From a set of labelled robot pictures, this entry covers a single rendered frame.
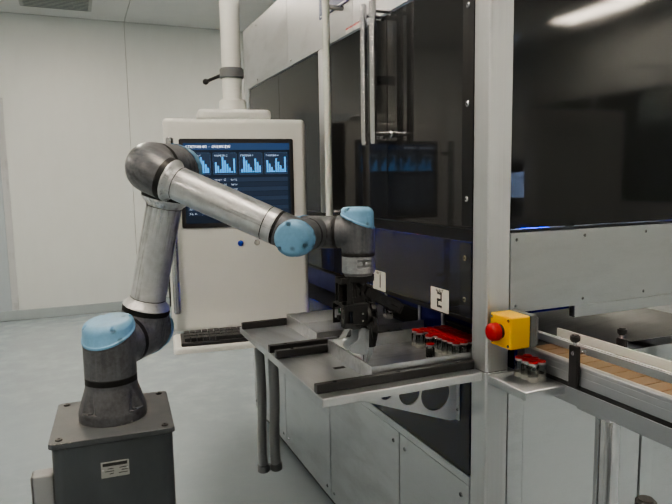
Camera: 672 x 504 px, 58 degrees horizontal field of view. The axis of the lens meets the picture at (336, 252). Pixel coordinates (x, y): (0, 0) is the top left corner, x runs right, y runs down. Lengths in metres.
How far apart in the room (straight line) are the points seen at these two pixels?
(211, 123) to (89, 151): 4.55
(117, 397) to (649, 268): 1.35
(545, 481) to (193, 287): 1.29
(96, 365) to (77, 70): 5.47
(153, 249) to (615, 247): 1.14
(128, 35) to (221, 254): 4.87
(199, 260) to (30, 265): 4.64
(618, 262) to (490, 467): 0.60
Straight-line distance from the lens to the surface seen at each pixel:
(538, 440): 1.63
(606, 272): 1.66
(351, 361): 1.48
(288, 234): 1.22
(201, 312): 2.23
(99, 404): 1.49
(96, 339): 1.46
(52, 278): 6.75
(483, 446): 1.53
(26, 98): 6.74
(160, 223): 1.51
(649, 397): 1.29
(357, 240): 1.33
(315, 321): 1.95
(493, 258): 1.42
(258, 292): 2.24
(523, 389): 1.38
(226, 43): 2.30
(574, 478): 1.76
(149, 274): 1.54
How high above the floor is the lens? 1.33
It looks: 7 degrees down
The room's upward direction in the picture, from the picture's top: 1 degrees counter-clockwise
